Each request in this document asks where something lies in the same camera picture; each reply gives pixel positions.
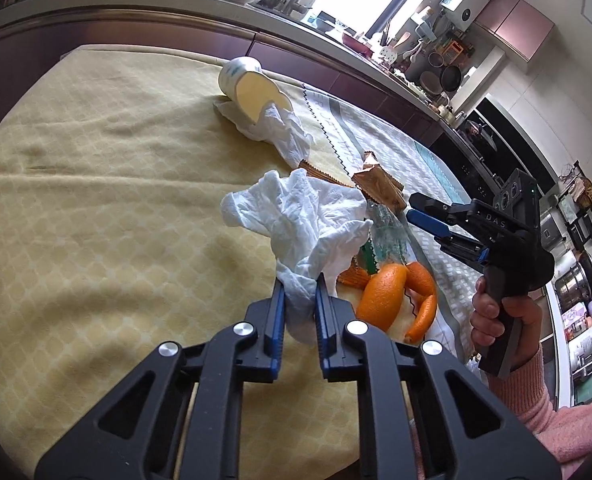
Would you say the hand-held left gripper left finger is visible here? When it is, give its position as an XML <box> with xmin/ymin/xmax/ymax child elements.
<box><xmin>34</xmin><ymin>277</ymin><xmax>287</xmax><ymax>480</ymax></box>

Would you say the large white tissue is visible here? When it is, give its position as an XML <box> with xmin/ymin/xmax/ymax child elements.
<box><xmin>220</xmin><ymin>169</ymin><xmax>374</xmax><ymax>346</ymax></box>

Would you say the curved orange peel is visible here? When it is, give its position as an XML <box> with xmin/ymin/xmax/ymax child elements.
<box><xmin>406</xmin><ymin>261</ymin><xmax>437</xmax><ymax>302</ymax></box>

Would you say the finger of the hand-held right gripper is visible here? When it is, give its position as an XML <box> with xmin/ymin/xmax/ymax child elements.
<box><xmin>408</xmin><ymin>192</ymin><xmax>477</xmax><ymax>217</ymax></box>
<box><xmin>406</xmin><ymin>208</ymin><xmax>493</xmax><ymax>262</ymax></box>

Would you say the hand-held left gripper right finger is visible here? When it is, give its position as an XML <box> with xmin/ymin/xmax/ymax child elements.
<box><xmin>315</xmin><ymin>274</ymin><xmax>562</xmax><ymax>480</ymax></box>

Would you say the narrow orange peel strip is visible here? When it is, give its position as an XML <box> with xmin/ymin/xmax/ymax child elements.
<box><xmin>403</xmin><ymin>294</ymin><xmax>437</xmax><ymax>345</ymax></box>

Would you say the white and grey printed cloth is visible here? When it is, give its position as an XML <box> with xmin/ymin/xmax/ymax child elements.
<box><xmin>271</xmin><ymin>77</ymin><xmax>483</xmax><ymax>361</ymax></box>

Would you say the yellow patterned tablecloth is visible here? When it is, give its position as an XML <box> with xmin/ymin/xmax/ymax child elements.
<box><xmin>0</xmin><ymin>45</ymin><xmax>474</xmax><ymax>480</ymax></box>

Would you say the steel pot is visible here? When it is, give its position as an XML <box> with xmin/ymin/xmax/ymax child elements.
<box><xmin>555</xmin><ymin>259</ymin><xmax>592</xmax><ymax>307</ymax></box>

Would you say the person's right hand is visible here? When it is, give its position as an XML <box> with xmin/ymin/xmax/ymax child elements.
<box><xmin>471</xmin><ymin>277</ymin><xmax>544</xmax><ymax>367</ymax></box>

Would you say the white paper cup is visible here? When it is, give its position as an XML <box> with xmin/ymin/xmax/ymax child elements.
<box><xmin>219</xmin><ymin>57</ymin><xmax>293</xmax><ymax>126</ymax></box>

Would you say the kitchen counter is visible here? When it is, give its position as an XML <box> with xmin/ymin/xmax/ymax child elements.
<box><xmin>0</xmin><ymin>0</ymin><xmax>459</xmax><ymax>128</ymax></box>

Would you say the black frying pan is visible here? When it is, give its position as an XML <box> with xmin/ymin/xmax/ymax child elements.
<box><xmin>440</xmin><ymin>65</ymin><xmax>463</xmax><ymax>94</ymax></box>

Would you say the flat brown snack wrapper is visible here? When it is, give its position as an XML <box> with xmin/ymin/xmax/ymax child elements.
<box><xmin>298</xmin><ymin>159</ymin><xmax>357</xmax><ymax>189</ymax></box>

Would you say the black built-in oven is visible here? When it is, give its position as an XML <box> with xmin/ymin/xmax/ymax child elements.
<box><xmin>453</xmin><ymin>97</ymin><xmax>554</xmax><ymax>203</ymax></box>

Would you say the large orange peel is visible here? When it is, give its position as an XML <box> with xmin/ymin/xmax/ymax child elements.
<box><xmin>356</xmin><ymin>263</ymin><xmax>409</xmax><ymax>333</ymax></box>

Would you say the clear plastic wrapper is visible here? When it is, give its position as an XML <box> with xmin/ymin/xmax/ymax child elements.
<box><xmin>366</xmin><ymin>202</ymin><xmax>413</xmax><ymax>266</ymax></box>

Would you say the green and orange snack wrapper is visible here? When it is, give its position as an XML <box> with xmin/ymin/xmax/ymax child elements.
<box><xmin>337</xmin><ymin>242</ymin><xmax>379</xmax><ymax>289</ymax></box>

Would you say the pink wall cabinet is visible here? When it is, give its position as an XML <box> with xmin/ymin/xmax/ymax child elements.
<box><xmin>476</xmin><ymin>0</ymin><xmax>555</xmax><ymax>62</ymax></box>

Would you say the person's right forearm pink sleeve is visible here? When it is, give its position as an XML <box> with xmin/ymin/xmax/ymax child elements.
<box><xmin>485</xmin><ymin>342</ymin><xmax>592</xmax><ymax>463</ymax></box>

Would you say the small crumpled white tissue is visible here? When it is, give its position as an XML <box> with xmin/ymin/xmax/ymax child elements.
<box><xmin>213</xmin><ymin>100</ymin><xmax>313</xmax><ymax>167</ymax></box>

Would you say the brown foil snack wrapper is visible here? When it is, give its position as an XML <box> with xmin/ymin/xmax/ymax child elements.
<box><xmin>351</xmin><ymin>152</ymin><xmax>407</xmax><ymax>212</ymax></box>

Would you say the brown wooden cabinet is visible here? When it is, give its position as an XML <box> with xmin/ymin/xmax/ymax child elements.
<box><xmin>0</xmin><ymin>10</ymin><xmax>454</xmax><ymax>148</ymax></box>

